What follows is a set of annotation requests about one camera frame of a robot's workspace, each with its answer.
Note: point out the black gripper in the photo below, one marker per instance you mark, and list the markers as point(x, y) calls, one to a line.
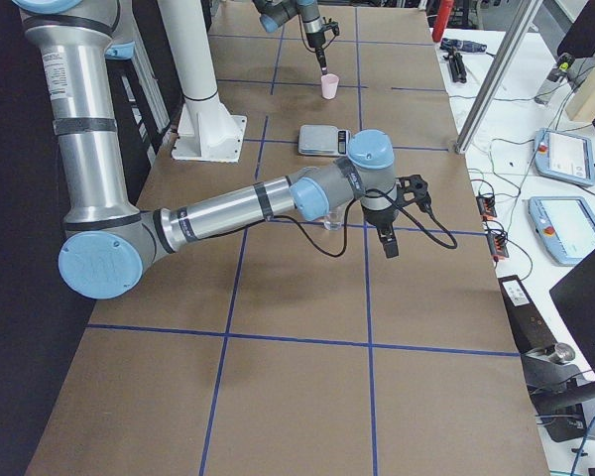
point(379, 217)
point(312, 38)

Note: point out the pink plastic cup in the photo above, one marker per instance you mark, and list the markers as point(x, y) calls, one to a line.
point(329, 86)

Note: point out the glass sauce dispenser bottle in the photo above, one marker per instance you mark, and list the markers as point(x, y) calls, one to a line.
point(334, 219)

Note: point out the silver digital kitchen scale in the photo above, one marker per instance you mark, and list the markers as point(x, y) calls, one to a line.
point(322, 140)

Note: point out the orange black connector box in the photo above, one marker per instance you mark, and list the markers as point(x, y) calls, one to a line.
point(497, 240)

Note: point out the red fire extinguisher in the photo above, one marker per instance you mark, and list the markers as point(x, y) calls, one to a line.
point(441, 19)

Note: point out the black tripod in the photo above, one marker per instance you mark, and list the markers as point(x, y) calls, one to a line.
point(454, 49)

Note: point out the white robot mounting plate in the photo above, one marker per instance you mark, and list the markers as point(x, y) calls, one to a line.
point(214, 136)

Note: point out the brown paper table cover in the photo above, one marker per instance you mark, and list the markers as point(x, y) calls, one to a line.
point(299, 351)

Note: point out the black box with label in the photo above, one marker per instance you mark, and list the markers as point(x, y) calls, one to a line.
point(530, 331)

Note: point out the near blue teach pendant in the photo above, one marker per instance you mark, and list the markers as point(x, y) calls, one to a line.
point(565, 226)

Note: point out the blue teach pendant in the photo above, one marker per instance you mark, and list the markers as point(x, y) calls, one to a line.
point(565, 226)
point(564, 156)

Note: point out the far blue teach pendant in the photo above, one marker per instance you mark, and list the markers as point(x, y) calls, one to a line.
point(564, 156)

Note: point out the black computer monitor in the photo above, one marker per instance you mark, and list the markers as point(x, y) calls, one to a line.
point(574, 299)

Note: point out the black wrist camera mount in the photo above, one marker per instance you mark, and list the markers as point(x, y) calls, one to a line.
point(413, 190)

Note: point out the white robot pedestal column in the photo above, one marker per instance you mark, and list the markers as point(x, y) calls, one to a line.
point(186, 31)

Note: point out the aluminium frame post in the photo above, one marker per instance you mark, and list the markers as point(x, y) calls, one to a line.
point(504, 56)

